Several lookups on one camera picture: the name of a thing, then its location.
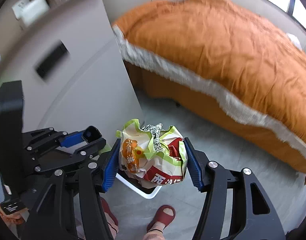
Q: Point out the person's left leg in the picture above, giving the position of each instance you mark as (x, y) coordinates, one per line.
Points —
(113, 231)

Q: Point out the person's right leg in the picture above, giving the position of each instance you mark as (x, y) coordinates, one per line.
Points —
(155, 234)

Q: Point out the person's leg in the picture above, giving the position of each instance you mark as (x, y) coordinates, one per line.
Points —
(155, 234)
(113, 231)

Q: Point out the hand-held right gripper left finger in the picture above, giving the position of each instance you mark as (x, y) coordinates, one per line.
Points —
(110, 166)

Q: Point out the red slipper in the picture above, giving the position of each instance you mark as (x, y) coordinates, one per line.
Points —
(108, 211)
(164, 216)

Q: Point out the orange bed skirt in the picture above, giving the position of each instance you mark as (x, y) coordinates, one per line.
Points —
(173, 92)

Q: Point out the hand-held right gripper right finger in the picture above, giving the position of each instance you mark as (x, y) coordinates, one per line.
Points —
(193, 167)

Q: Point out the orange blanket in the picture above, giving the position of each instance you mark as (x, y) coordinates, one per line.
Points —
(218, 55)

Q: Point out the white trash bin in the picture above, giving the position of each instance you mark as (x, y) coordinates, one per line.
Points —
(148, 194)

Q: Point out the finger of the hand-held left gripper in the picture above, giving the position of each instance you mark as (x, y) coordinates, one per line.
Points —
(73, 138)
(88, 150)

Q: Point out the printed paper wrapper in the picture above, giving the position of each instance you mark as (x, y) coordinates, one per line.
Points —
(148, 160)

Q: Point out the white fringed bed sheet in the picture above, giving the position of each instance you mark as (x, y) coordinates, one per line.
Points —
(230, 100)

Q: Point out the white cabinet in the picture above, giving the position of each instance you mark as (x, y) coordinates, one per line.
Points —
(80, 67)

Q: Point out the white ribbed box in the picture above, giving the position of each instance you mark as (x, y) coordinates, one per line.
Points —
(34, 10)

